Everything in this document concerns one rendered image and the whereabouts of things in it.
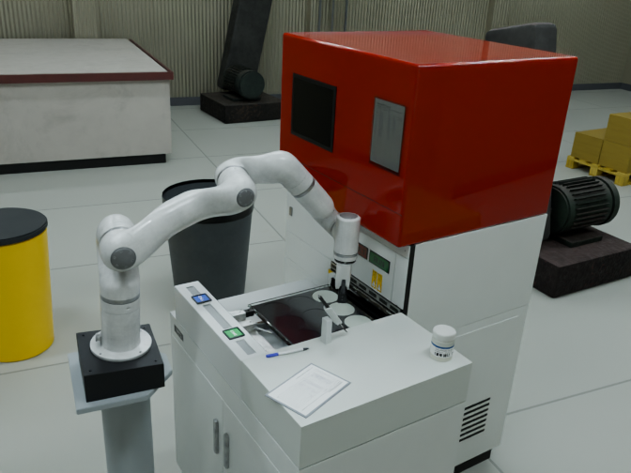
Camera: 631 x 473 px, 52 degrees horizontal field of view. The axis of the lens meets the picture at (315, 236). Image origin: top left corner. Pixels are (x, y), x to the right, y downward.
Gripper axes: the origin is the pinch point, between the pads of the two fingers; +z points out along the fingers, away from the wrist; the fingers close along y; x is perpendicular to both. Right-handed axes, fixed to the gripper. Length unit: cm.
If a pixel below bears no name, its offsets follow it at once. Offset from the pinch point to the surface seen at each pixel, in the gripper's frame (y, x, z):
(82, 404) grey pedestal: 50, -77, 16
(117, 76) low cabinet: -425, -226, 5
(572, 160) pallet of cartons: -531, 261, 87
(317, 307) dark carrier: -5.5, -8.6, 7.9
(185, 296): 4, -56, 2
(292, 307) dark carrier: -4.3, -18.0, 8.0
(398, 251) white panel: 1.2, 18.1, -19.9
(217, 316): 15.8, -42.1, 2.4
